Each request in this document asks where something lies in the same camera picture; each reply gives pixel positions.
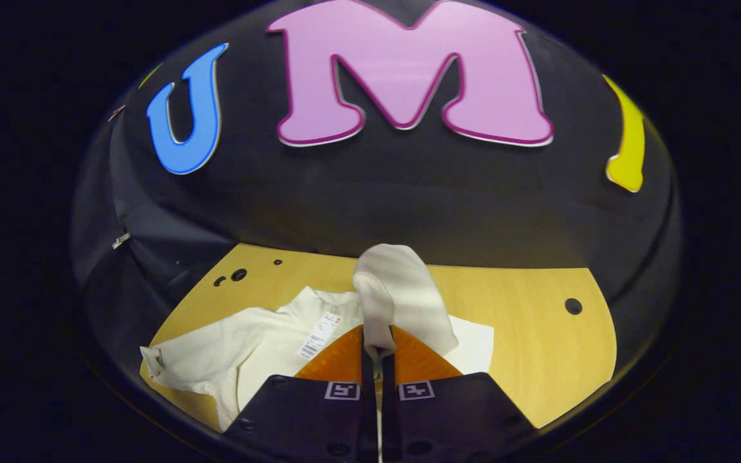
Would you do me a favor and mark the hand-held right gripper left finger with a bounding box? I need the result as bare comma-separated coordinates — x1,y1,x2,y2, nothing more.
224,325,379,463

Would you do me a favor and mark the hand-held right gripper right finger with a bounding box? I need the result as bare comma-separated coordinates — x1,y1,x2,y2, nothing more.
380,325,535,463

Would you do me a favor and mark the white long-sleeved garment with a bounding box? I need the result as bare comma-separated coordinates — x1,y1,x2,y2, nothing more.
140,244,495,433

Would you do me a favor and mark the black backdrop cloth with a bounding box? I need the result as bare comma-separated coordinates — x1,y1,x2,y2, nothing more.
71,0,683,444

